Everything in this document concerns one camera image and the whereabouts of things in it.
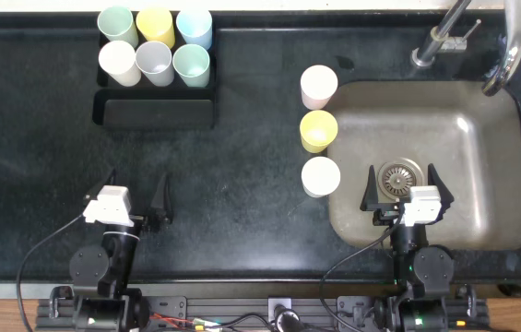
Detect black tray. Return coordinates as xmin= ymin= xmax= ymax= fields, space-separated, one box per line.
xmin=91 ymin=27 xmax=218 ymax=130

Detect pink cup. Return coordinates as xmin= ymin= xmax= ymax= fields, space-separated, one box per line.
xmin=300 ymin=64 xmax=339 ymax=111

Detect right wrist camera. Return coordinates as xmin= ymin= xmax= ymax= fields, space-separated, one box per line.
xmin=397 ymin=184 xmax=444 ymax=227

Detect steel tap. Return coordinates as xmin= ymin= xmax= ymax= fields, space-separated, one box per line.
xmin=409 ymin=0 xmax=521 ymax=98

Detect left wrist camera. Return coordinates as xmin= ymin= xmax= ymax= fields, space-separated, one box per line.
xmin=82 ymin=184 xmax=135 ymax=227

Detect steel sink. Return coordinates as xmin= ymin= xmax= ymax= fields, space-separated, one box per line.
xmin=326 ymin=80 xmax=521 ymax=253

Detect black cable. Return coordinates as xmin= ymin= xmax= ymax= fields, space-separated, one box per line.
xmin=15 ymin=213 xmax=86 ymax=332
xmin=318 ymin=207 xmax=407 ymax=332

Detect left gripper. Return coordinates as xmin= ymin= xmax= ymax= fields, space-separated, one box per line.
xmin=83 ymin=168 xmax=174 ymax=231

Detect mounting rail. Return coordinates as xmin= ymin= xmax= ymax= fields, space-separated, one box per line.
xmin=33 ymin=285 xmax=491 ymax=332

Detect grey cup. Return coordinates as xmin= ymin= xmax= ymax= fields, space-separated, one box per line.
xmin=135 ymin=40 xmax=176 ymax=88

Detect blue cup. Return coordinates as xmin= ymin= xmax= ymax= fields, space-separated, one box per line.
xmin=175 ymin=8 xmax=214 ymax=51

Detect white cup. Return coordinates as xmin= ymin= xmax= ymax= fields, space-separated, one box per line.
xmin=301 ymin=156 xmax=342 ymax=199
xmin=98 ymin=40 xmax=142 ymax=88

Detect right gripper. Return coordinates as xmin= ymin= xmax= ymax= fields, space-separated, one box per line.
xmin=360 ymin=162 xmax=456 ymax=228

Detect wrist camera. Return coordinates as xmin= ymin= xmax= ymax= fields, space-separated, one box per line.
xmin=82 ymin=184 xmax=135 ymax=227
xmin=397 ymin=184 xmax=444 ymax=227

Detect yellow cup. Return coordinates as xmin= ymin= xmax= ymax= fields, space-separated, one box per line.
xmin=135 ymin=6 xmax=176 ymax=50
xmin=299 ymin=109 xmax=339 ymax=154

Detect green cup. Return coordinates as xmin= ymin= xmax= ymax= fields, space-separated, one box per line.
xmin=172 ymin=43 xmax=211 ymax=89
xmin=97 ymin=6 xmax=140 ymax=49

